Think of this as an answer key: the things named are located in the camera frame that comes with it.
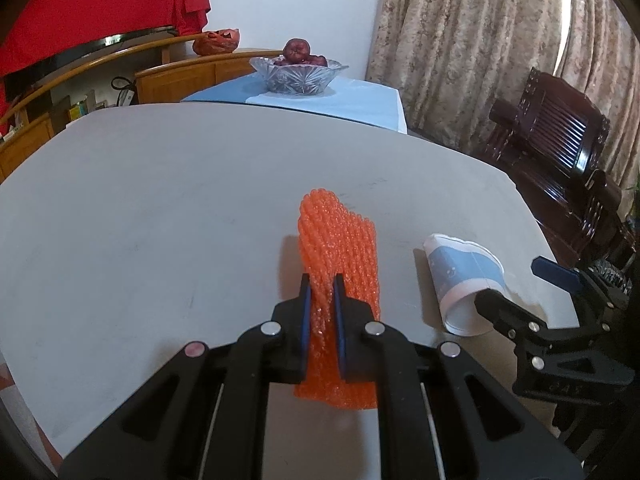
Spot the light blue tablecloth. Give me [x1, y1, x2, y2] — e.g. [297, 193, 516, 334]
[181, 74, 408, 135]

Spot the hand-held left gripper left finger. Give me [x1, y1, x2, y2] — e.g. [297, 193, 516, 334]
[60, 272, 315, 480]

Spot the black television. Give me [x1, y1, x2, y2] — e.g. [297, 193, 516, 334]
[4, 24, 177, 92]

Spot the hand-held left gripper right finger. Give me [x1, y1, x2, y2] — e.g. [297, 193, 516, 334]
[331, 274, 586, 480]

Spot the blue and white paper cup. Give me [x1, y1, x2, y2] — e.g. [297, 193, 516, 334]
[422, 232, 546, 337]

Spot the reddish-brown crumpled bag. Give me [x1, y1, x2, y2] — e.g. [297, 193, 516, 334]
[192, 29, 241, 56]

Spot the beige patterned curtain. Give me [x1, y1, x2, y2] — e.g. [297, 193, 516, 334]
[366, 0, 576, 156]
[555, 0, 640, 191]

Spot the black coiled cable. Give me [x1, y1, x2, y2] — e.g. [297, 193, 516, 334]
[111, 76, 140, 107]

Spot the dark wooden armchair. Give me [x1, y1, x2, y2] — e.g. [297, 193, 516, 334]
[472, 66, 631, 266]

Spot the red cloth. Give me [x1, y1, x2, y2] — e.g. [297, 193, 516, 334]
[0, 0, 211, 116]

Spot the orange foam net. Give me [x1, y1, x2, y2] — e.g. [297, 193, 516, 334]
[292, 187, 382, 411]

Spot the light wooden cabinet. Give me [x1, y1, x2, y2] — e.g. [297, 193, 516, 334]
[0, 34, 283, 183]

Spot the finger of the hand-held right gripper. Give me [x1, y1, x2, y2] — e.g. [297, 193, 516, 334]
[472, 289, 636, 404]
[531, 256, 627, 332]

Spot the cut glass bowl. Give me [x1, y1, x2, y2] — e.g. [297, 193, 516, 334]
[249, 56, 350, 97]

